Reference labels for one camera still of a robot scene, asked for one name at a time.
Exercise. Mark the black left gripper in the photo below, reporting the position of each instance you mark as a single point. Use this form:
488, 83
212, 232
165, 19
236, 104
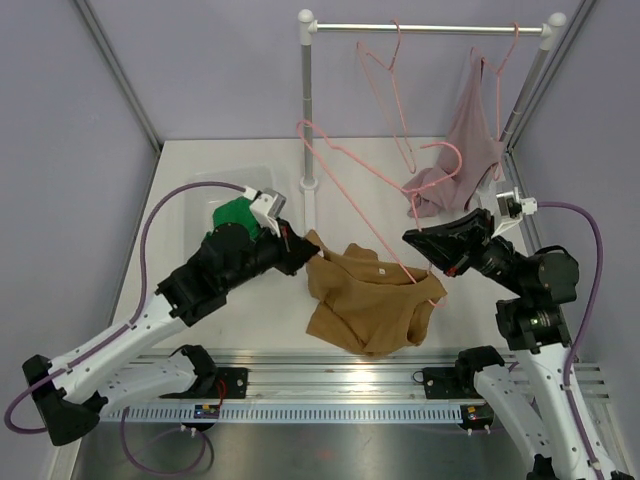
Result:
294, 251

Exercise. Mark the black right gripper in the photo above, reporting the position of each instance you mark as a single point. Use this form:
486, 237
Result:
455, 245

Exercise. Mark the green tank top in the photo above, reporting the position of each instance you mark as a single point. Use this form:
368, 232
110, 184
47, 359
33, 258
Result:
237, 211

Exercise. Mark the brown tank top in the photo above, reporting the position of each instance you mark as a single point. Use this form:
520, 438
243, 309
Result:
366, 306

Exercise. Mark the pink wire hanger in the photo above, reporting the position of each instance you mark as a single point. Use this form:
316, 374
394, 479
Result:
396, 122

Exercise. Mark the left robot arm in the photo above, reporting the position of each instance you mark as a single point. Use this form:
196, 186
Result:
72, 391

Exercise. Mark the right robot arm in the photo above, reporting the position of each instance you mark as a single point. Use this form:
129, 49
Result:
555, 435

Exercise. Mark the mauve tank top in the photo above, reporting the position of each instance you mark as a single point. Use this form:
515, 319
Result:
469, 154

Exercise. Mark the pink hanger under mauve top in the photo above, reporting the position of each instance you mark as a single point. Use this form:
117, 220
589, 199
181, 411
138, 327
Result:
498, 73

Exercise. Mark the silver and white clothes rack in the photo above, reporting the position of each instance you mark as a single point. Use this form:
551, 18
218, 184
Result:
309, 26

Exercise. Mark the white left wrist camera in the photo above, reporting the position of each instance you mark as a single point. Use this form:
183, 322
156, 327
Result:
265, 206

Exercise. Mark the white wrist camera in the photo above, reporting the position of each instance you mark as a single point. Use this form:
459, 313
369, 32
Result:
512, 207
265, 206

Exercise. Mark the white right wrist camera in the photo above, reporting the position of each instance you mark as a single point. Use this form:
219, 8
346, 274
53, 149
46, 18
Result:
512, 207

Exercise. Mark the aluminium mounting rail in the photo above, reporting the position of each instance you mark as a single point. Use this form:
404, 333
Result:
321, 377

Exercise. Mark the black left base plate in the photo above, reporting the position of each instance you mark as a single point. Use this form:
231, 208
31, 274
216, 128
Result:
229, 382

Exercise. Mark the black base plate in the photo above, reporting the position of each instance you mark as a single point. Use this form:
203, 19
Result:
229, 382
444, 383

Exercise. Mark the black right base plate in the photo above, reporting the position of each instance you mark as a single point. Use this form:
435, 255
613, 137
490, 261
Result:
444, 383

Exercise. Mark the white slotted cable duct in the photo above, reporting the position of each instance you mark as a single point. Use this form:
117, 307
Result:
295, 414

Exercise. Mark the right aluminium frame post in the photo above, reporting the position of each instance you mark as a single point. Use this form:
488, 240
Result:
561, 35

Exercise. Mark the aluminium frame post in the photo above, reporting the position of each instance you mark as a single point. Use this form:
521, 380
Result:
99, 37
561, 35

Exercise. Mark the left aluminium frame post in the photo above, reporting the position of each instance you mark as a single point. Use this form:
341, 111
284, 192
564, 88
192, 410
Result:
99, 37

